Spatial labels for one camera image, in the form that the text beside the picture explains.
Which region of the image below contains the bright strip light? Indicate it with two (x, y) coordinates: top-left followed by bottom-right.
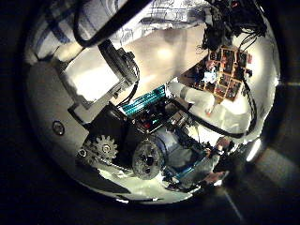
(246, 139), (262, 163)

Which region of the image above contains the blue white plaid shirt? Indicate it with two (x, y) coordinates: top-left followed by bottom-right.
(27, 0), (209, 62)

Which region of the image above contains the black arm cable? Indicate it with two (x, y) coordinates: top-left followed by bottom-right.
(170, 79), (259, 140)

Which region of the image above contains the seated operator person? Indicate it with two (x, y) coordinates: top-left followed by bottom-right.
(209, 136), (233, 186)

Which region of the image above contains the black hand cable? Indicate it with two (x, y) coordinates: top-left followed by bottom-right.
(72, 0), (153, 49)

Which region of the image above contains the wooden shelf with colourful items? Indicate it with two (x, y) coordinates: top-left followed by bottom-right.
(182, 46), (252, 102)

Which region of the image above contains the black cable tangle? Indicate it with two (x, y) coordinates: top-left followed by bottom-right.
(201, 0), (269, 53)

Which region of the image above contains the teal striped panel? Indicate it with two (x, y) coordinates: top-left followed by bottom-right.
(121, 84), (167, 116)

